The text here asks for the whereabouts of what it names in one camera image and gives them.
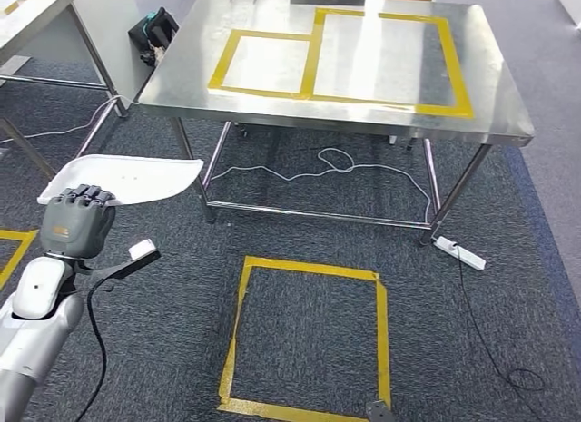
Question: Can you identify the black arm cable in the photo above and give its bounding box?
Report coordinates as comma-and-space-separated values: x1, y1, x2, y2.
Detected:
75, 287, 108, 422

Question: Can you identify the white power strip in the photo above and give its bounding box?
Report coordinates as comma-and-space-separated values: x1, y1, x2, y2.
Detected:
433, 235, 487, 272

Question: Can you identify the yellow floor tape square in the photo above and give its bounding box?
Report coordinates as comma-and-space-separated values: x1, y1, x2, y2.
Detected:
217, 255, 392, 422

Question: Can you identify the white curved plastic panel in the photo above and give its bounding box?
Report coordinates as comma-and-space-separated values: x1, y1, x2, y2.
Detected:
37, 154, 204, 207

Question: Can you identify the white panel desk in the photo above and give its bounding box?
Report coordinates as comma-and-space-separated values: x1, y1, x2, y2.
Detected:
72, 0, 155, 104

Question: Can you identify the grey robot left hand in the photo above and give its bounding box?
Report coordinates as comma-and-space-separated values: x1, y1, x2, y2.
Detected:
40, 184, 116, 261

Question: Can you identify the stainless steel workbench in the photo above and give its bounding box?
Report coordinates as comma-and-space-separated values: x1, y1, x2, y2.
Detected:
136, 0, 536, 247

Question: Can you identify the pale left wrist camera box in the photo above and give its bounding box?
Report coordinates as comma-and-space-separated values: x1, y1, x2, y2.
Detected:
128, 239, 158, 261

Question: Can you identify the white floor cable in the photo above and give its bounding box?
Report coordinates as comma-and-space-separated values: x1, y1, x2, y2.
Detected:
211, 147, 432, 225
0, 94, 121, 145

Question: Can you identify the black power cable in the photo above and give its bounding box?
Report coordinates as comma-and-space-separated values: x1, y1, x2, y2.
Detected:
456, 244, 548, 402

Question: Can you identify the black camera bracket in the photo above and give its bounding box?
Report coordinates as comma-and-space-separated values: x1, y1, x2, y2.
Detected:
75, 250, 161, 289

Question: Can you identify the black bag teal trim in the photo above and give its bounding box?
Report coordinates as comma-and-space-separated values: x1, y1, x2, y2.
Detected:
128, 7, 180, 67

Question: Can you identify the black robot right foot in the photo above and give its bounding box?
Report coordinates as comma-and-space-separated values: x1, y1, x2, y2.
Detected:
365, 399, 396, 422

